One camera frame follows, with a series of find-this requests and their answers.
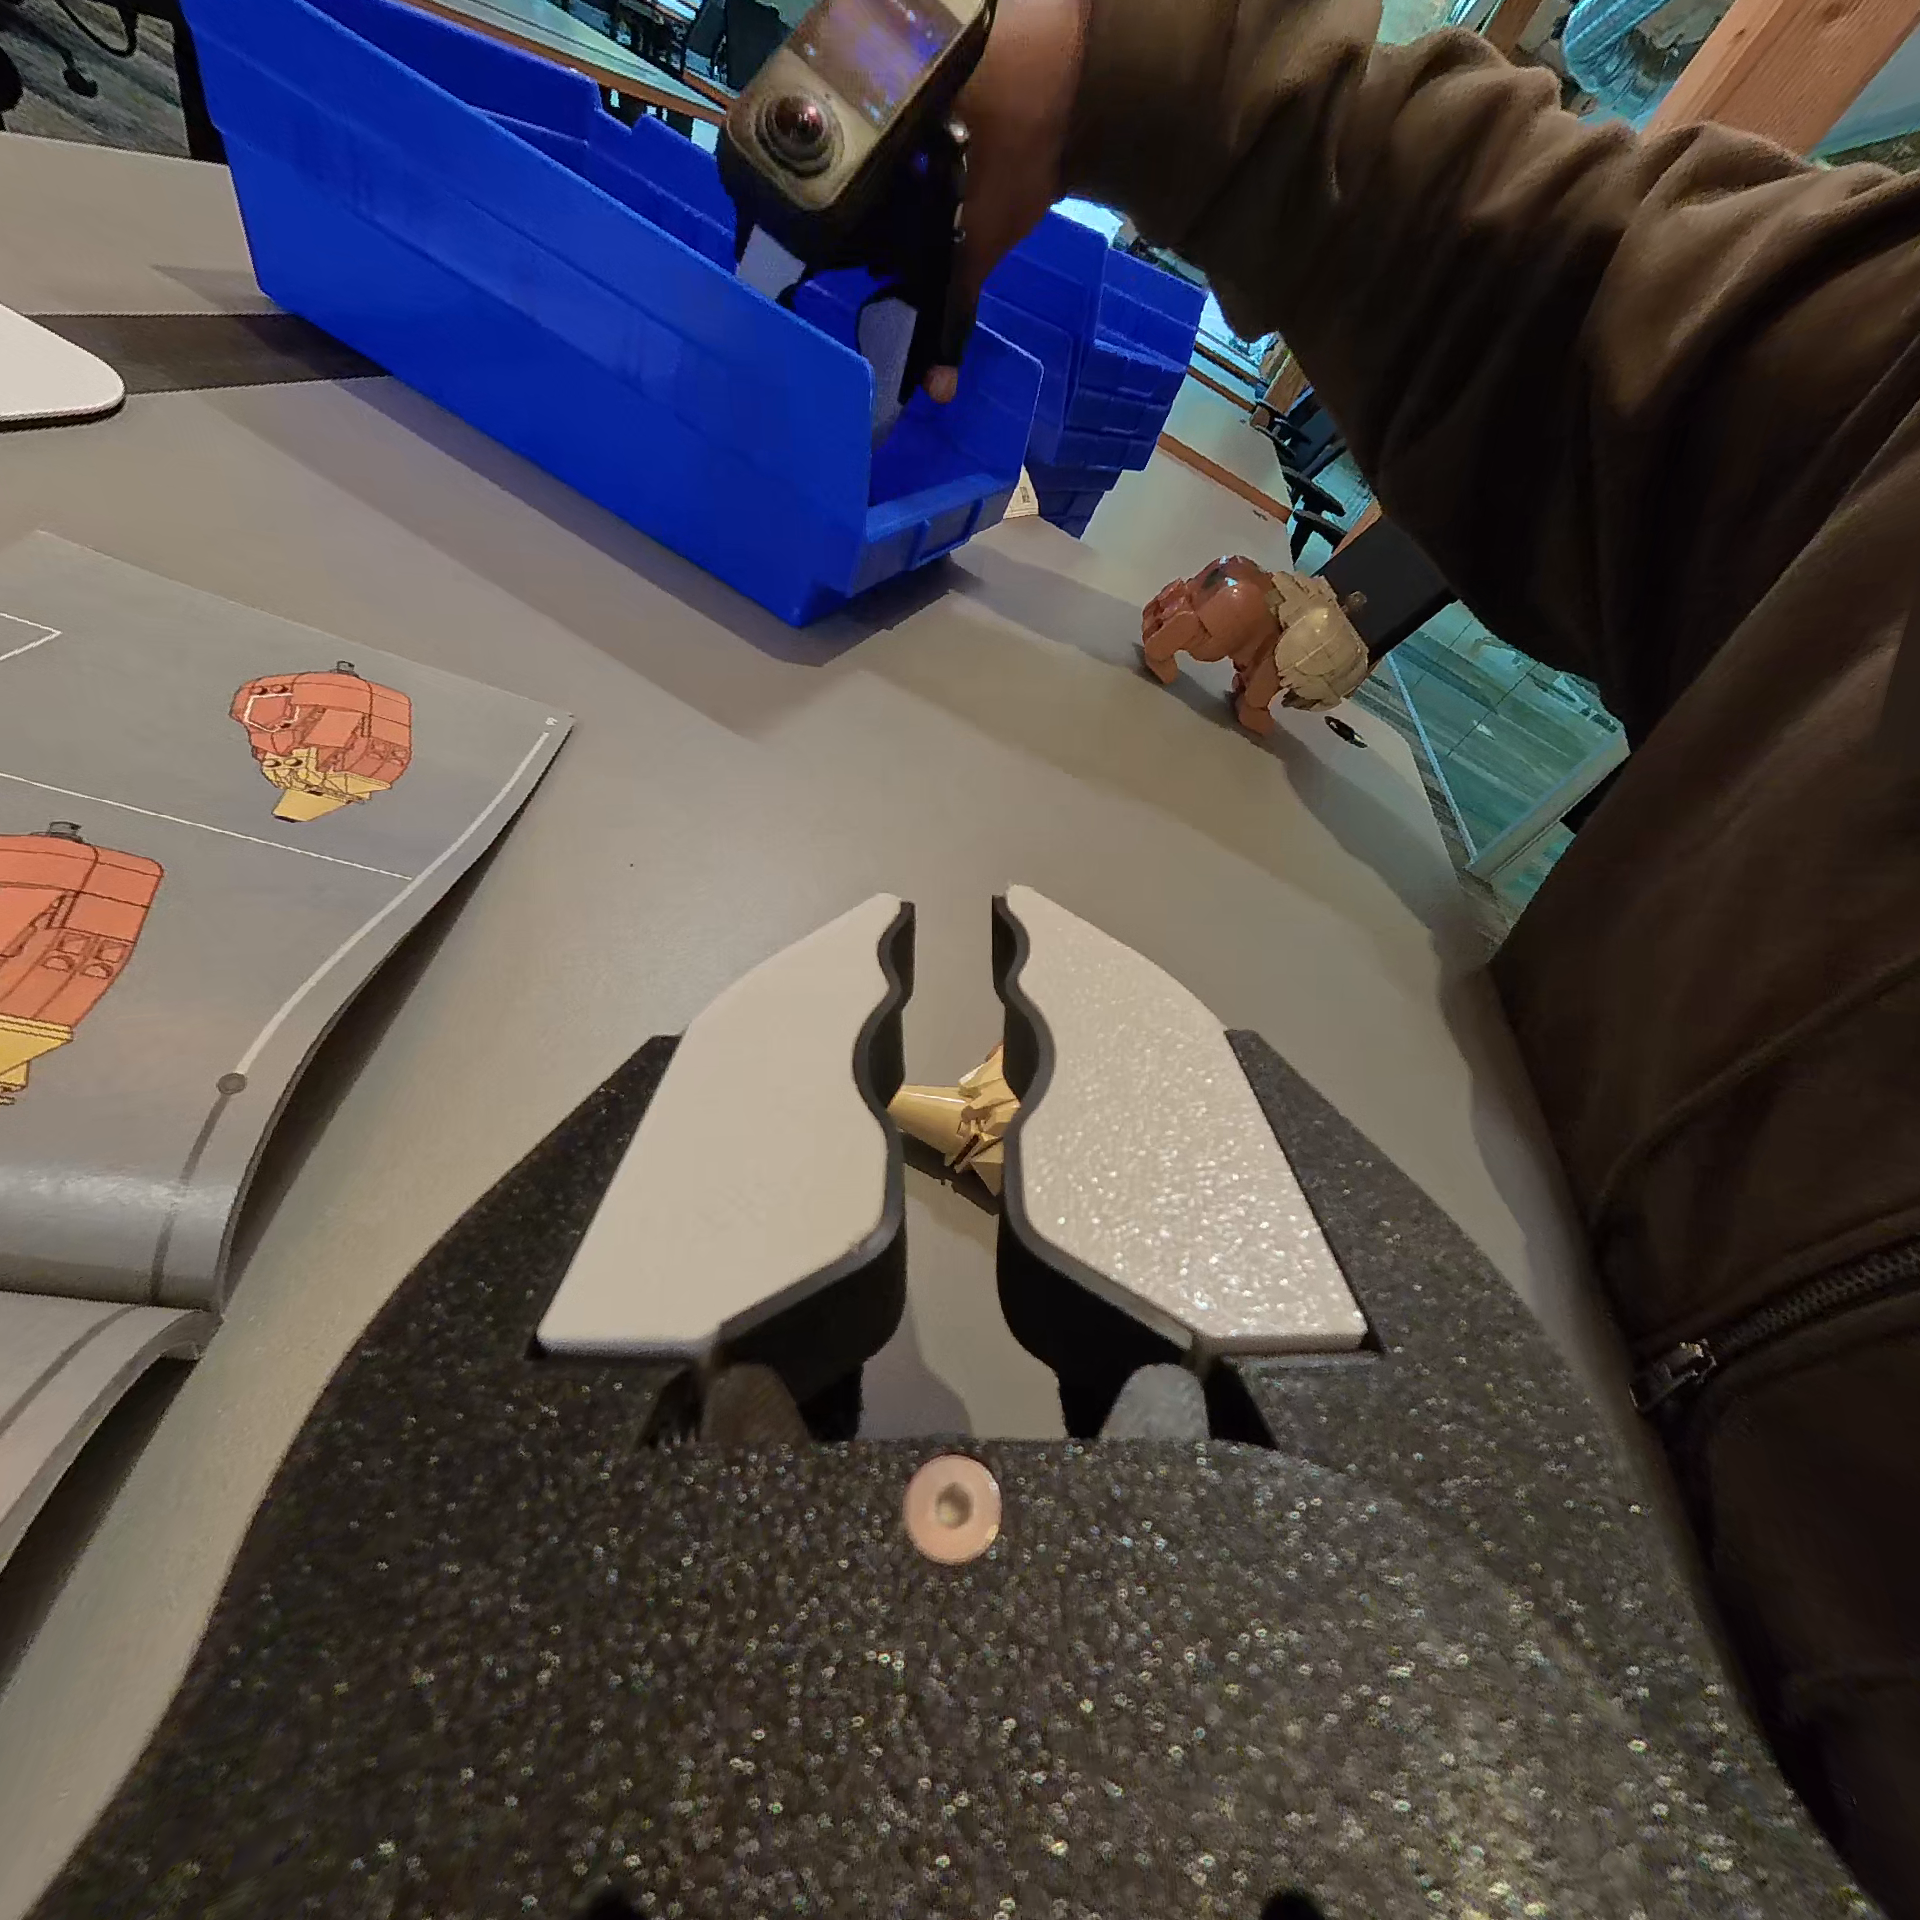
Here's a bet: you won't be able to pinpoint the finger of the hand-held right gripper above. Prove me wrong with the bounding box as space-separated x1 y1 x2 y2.
862 294 923 452

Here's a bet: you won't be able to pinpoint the blue storage bin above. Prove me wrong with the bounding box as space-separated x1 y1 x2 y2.
176 0 1046 628

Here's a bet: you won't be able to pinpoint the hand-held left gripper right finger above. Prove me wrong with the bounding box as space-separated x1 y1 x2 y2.
990 887 1374 1360

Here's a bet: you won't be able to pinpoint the person's brown jacket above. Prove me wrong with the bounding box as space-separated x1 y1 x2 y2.
1475 569 1920 1920

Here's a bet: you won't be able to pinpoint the person's right forearm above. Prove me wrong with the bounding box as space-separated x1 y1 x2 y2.
1067 0 1920 751

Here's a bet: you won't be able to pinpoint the brick instruction booklet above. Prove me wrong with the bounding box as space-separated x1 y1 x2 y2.
0 532 578 1568

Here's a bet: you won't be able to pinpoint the brown and tan brick figure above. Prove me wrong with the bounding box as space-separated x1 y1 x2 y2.
1140 554 1374 739

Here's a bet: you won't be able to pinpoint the wooden post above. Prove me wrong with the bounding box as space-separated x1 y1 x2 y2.
1648 0 1895 142

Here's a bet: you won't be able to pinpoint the white rounded board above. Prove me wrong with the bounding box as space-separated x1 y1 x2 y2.
0 304 127 434

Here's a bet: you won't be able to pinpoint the brown and tan brick assembly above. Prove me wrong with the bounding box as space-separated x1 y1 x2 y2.
888 1047 1028 1196

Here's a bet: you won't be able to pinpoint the nested blue storage bins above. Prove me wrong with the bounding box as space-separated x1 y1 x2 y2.
956 202 1210 541

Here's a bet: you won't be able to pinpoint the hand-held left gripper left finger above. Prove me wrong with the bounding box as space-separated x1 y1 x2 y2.
533 896 913 1360

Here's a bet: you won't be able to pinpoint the person's right hand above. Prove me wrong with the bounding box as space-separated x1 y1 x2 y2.
923 0 1090 409

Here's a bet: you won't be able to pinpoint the grey desk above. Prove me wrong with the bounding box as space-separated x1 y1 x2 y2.
0 138 1652 1696

